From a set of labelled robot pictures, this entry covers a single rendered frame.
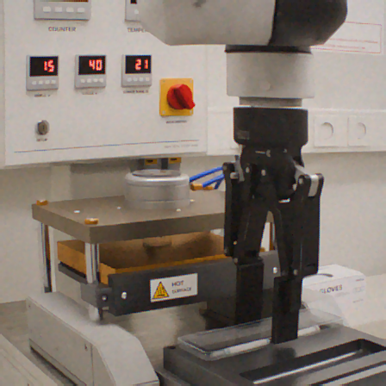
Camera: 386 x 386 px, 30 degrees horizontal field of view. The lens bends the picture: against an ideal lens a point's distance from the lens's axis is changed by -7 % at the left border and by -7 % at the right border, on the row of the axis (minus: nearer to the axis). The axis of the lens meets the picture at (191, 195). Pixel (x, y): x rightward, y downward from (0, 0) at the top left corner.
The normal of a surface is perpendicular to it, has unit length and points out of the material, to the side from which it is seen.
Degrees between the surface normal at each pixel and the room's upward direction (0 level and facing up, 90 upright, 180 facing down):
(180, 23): 136
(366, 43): 90
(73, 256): 90
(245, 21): 126
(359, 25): 90
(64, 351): 90
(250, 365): 0
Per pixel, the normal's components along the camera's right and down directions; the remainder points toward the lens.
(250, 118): -0.65, 0.11
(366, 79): 0.42, 0.13
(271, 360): 0.00, -0.99
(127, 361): 0.36, -0.67
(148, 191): -0.16, 0.15
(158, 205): 0.13, 0.14
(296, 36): 0.04, 0.94
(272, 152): -0.84, 0.08
